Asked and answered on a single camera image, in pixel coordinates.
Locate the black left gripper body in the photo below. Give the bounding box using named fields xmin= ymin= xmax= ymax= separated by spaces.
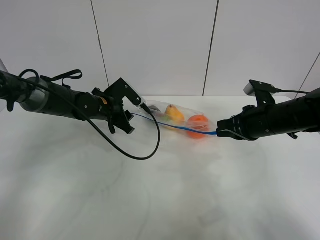
xmin=92 ymin=88 xmax=128 ymax=123

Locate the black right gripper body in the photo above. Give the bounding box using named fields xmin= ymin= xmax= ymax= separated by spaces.
xmin=216 ymin=114 xmax=248 ymax=141

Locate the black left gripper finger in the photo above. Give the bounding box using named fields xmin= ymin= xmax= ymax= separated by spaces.
xmin=107 ymin=109 xmax=135 ymax=134

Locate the clear zip bag blue strip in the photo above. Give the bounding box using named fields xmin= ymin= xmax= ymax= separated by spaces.
xmin=132 ymin=100 xmax=217 ymax=140

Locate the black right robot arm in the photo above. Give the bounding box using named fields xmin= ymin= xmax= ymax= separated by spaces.
xmin=216 ymin=89 xmax=320 ymax=141

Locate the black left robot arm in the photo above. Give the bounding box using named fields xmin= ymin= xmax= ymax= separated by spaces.
xmin=0 ymin=70 xmax=134 ymax=134

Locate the purple eggplant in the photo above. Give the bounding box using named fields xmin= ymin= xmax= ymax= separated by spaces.
xmin=148 ymin=105 xmax=164 ymax=117

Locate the orange fruit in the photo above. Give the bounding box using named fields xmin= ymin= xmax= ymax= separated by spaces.
xmin=187 ymin=114 xmax=210 ymax=140

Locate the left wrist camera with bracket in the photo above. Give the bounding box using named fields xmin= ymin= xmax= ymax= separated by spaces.
xmin=103 ymin=78 xmax=146 ymax=107

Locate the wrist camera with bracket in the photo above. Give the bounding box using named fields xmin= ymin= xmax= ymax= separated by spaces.
xmin=103 ymin=78 xmax=146 ymax=107
xmin=243 ymin=80 xmax=279 ymax=107

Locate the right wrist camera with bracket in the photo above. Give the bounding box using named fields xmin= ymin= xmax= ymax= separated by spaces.
xmin=243 ymin=80 xmax=279 ymax=107

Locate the black right camera cable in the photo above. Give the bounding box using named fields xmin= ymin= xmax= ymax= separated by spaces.
xmin=274 ymin=87 xmax=310 ymax=95

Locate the black camera cable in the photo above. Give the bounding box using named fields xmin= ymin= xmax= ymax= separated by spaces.
xmin=274 ymin=87 xmax=310 ymax=95
xmin=18 ymin=69 xmax=161 ymax=161

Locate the black left camera cable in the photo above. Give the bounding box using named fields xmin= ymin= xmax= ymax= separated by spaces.
xmin=18 ymin=69 xmax=161 ymax=161

